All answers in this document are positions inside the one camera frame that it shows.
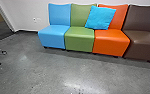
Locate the cyan pillow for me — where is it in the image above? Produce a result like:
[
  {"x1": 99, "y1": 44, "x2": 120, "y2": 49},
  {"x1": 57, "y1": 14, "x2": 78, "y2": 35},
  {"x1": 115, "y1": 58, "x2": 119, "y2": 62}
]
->
[{"x1": 84, "y1": 5, "x2": 117, "y2": 31}]

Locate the white wall outlet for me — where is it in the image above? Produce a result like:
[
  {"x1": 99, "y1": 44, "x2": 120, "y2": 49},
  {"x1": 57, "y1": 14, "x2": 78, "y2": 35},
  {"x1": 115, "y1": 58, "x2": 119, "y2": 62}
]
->
[{"x1": 32, "y1": 17, "x2": 37, "y2": 23}]

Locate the blue sofa chair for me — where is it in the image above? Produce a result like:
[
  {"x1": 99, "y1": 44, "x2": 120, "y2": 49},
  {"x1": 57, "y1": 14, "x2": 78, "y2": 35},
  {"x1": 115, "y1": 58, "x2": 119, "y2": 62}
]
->
[{"x1": 37, "y1": 2, "x2": 73, "y2": 50}]

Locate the green sofa chair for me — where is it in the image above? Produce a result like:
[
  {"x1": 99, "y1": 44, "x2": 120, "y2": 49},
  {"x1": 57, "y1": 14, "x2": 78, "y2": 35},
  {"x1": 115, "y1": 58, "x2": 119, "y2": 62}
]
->
[{"x1": 64, "y1": 3, "x2": 98, "y2": 54}]

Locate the brown sofa chair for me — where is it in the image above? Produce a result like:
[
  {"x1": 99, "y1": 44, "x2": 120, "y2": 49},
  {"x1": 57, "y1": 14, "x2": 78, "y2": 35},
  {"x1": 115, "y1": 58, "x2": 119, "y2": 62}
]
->
[{"x1": 122, "y1": 4, "x2": 150, "y2": 63}]

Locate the orange sofa chair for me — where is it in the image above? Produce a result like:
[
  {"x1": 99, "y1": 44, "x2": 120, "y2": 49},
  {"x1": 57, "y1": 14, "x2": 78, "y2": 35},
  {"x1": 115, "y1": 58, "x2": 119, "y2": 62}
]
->
[{"x1": 91, "y1": 3, "x2": 131, "y2": 58}]

